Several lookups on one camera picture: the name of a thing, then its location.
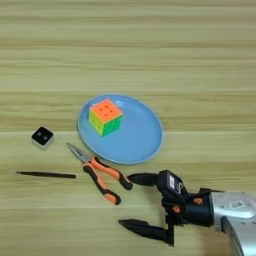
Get blue round plate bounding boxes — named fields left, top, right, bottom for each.
left=77, top=94, right=165, bottom=165

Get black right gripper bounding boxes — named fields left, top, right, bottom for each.
left=118, top=171, right=215, bottom=248

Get orange black needle-nose pliers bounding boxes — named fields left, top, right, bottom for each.
left=65, top=142, right=134, bottom=206

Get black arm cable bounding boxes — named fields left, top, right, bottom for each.
left=198, top=187, right=224, bottom=195

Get small black white cube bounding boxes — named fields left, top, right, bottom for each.
left=30, top=125, right=55, bottom=150

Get colourful puzzle cube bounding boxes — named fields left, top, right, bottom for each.
left=87, top=98, right=125, bottom=138

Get small black box white label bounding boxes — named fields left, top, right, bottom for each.
left=156, top=169, right=188, bottom=203

